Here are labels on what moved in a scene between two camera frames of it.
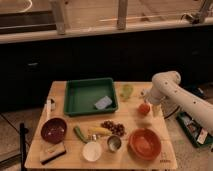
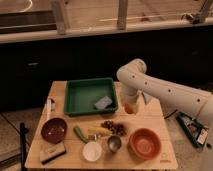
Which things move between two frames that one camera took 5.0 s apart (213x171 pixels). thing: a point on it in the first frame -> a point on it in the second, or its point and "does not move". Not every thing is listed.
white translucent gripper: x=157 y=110 -> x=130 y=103
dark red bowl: x=53 y=130 does not move
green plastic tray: x=90 y=97 does not move
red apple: x=144 y=109 -> x=128 y=108
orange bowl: x=144 y=144 does not move
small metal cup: x=114 y=143 does not move
